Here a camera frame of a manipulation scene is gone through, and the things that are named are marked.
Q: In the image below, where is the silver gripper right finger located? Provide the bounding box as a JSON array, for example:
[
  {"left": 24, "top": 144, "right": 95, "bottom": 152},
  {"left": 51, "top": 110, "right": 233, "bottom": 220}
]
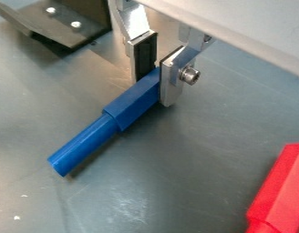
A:
[{"left": 159, "top": 24, "right": 215, "bottom": 106}]

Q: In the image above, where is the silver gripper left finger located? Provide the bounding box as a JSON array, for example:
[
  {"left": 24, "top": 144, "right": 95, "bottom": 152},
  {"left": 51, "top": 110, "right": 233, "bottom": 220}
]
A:
[{"left": 108, "top": 0, "right": 158, "bottom": 82}]

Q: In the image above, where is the blue peg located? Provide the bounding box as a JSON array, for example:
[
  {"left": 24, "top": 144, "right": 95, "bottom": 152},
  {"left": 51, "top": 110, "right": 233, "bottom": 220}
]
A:
[{"left": 48, "top": 68, "right": 159, "bottom": 177}]

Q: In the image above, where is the black angle fixture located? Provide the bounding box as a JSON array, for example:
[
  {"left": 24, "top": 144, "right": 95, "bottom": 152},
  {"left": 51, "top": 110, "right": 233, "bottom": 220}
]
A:
[{"left": 0, "top": 0, "right": 112, "bottom": 50}]

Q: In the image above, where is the red peg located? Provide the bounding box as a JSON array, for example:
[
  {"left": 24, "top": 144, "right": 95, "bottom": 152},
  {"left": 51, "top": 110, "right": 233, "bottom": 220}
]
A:
[{"left": 246, "top": 143, "right": 299, "bottom": 233}]

